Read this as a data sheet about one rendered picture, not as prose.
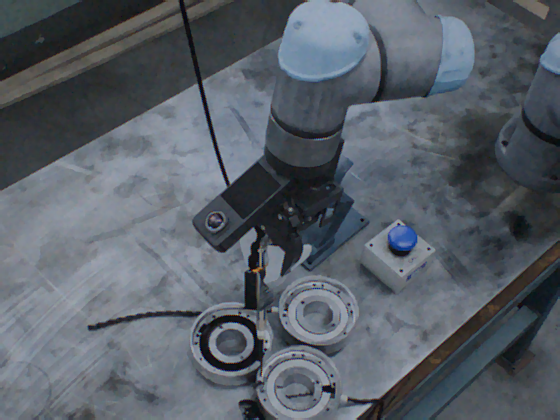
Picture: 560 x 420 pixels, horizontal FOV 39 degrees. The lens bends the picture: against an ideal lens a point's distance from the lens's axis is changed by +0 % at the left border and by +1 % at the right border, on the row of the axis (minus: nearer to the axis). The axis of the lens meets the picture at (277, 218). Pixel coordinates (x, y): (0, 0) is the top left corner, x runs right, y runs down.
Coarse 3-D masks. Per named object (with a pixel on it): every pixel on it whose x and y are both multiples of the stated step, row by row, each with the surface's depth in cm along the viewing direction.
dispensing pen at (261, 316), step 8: (264, 240) 94; (264, 248) 93; (264, 256) 94; (264, 264) 94; (248, 272) 93; (256, 272) 92; (248, 280) 93; (256, 280) 92; (248, 288) 93; (256, 288) 93; (248, 296) 93; (256, 296) 93; (248, 304) 93; (256, 304) 93; (256, 312) 95; (264, 312) 95; (256, 320) 95; (264, 320) 95; (256, 328) 95; (264, 328) 95; (264, 336) 95
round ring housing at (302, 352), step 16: (288, 352) 99; (304, 352) 99; (320, 352) 98; (272, 368) 98; (304, 368) 98; (320, 368) 99; (336, 368) 97; (288, 384) 99; (304, 384) 100; (320, 384) 97; (336, 384) 97; (256, 400) 96; (288, 400) 95; (336, 400) 95; (272, 416) 93; (320, 416) 94
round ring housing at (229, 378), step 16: (224, 304) 102; (240, 304) 102; (208, 320) 102; (192, 336) 99; (224, 336) 102; (240, 336) 102; (272, 336) 99; (192, 352) 97; (208, 368) 96; (256, 368) 97; (224, 384) 98; (240, 384) 99
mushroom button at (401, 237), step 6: (396, 228) 107; (402, 228) 107; (408, 228) 107; (390, 234) 106; (396, 234) 106; (402, 234) 106; (408, 234) 106; (414, 234) 106; (390, 240) 106; (396, 240) 105; (402, 240) 105; (408, 240) 105; (414, 240) 106; (396, 246) 105; (402, 246) 105; (408, 246) 105
